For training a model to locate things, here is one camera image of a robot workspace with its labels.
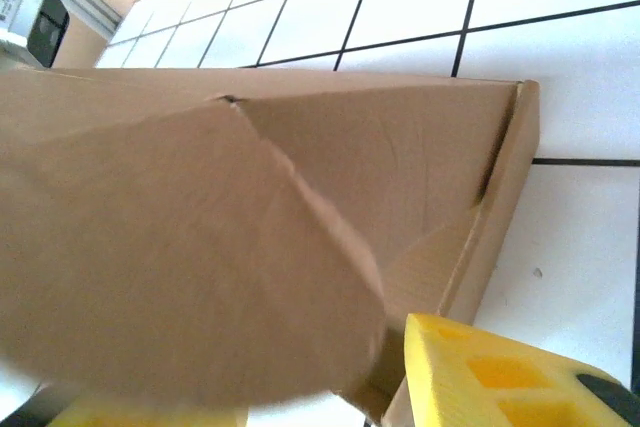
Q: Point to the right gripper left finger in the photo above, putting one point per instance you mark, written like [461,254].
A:
[150,417]

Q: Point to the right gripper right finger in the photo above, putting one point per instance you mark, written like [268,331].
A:
[500,387]

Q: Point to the brown cardboard box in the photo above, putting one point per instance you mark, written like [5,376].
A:
[250,222]

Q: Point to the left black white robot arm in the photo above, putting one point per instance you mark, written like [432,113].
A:
[45,32]

